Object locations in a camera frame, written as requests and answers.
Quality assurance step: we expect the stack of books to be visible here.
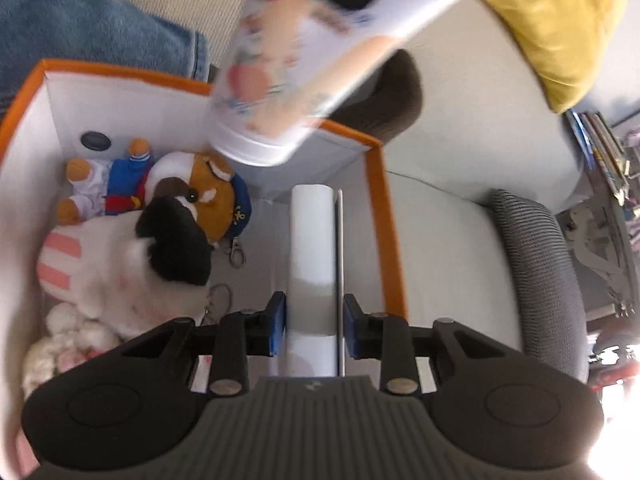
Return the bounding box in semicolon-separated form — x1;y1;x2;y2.
565;110;640;196

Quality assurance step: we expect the beige sofa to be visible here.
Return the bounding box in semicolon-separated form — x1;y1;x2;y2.
85;0;591;386

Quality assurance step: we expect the yellow pillow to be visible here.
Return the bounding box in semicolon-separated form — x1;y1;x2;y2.
472;0;631;115

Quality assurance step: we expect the person's left foot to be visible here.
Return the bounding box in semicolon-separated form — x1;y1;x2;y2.
330;50;425;143

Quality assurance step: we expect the person's left leg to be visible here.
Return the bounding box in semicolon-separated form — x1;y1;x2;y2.
0;0;211;111

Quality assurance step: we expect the white printed bottle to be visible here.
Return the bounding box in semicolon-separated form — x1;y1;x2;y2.
207;0;488;167

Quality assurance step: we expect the white grey tin box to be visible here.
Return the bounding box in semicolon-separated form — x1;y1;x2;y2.
285;184;346;378

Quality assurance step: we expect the dark round badge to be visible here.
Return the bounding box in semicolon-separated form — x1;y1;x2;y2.
79;131;113;152

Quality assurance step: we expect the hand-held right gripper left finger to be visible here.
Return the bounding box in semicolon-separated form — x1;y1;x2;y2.
117;291;287;397

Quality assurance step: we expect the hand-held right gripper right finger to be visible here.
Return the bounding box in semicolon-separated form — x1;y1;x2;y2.
344;292;522;397

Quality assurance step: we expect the houndstooth cushion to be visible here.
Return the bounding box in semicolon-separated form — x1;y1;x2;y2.
489;189;591;383

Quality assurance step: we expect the white desk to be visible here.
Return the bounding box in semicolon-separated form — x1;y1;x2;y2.
555;130;640;321

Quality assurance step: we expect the brown dog sailor plush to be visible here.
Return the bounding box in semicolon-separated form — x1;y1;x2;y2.
56;138;251;268

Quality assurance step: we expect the crochet flower bouquet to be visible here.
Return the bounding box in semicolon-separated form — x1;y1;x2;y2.
21;335;108;403

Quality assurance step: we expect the orange cardboard box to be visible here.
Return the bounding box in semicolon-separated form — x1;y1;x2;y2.
0;58;407;480

